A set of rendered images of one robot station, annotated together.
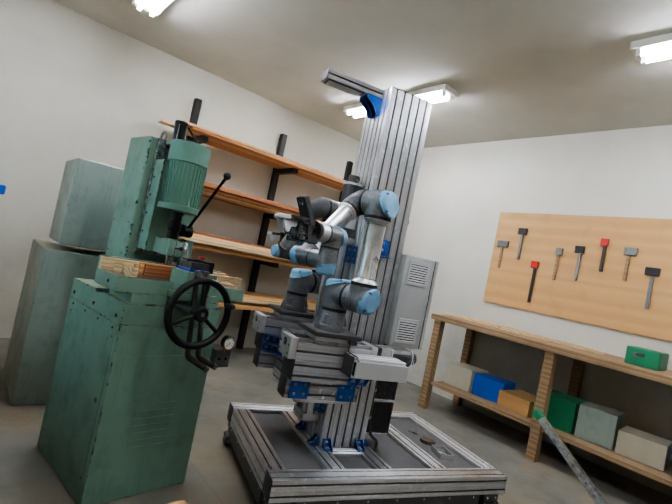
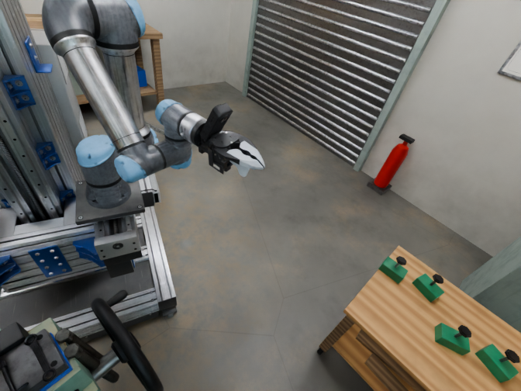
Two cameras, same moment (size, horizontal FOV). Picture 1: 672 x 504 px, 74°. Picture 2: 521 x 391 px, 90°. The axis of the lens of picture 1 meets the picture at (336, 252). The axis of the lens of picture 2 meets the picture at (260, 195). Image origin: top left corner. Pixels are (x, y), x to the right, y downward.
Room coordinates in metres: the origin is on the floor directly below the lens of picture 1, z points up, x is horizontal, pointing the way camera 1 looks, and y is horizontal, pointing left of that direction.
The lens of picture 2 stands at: (1.56, 0.71, 1.58)
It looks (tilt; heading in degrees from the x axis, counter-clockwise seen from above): 42 degrees down; 261
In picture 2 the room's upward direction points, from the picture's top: 12 degrees clockwise
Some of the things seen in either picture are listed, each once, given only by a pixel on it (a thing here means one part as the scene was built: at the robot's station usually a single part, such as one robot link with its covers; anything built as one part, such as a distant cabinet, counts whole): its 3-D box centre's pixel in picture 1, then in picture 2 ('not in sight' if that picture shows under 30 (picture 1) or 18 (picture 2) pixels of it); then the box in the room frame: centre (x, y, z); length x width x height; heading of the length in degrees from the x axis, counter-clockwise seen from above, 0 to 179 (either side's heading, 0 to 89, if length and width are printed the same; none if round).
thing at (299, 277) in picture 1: (301, 280); not in sight; (2.47, 0.16, 0.98); 0.13 x 0.12 x 0.14; 129
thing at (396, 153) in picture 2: not in sight; (391, 164); (0.00, -1.36, 0.30); 0.19 x 0.18 x 0.60; 39
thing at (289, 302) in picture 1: (295, 300); not in sight; (2.47, 0.16, 0.87); 0.15 x 0.15 x 0.10
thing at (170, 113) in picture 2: (332, 236); (177, 119); (1.73, 0.02, 1.21); 0.11 x 0.08 x 0.09; 140
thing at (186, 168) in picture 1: (184, 178); not in sight; (2.00, 0.73, 1.35); 0.18 x 0.18 x 0.31
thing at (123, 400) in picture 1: (125, 388); not in sight; (2.08, 0.82, 0.36); 0.58 x 0.45 x 0.71; 48
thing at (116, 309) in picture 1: (144, 302); not in sight; (2.08, 0.82, 0.76); 0.57 x 0.45 x 0.09; 48
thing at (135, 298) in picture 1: (166, 296); not in sight; (1.96, 0.69, 0.82); 0.40 x 0.21 x 0.04; 138
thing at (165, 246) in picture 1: (167, 248); not in sight; (2.02, 0.75, 1.03); 0.14 x 0.07 x 0.09; 48
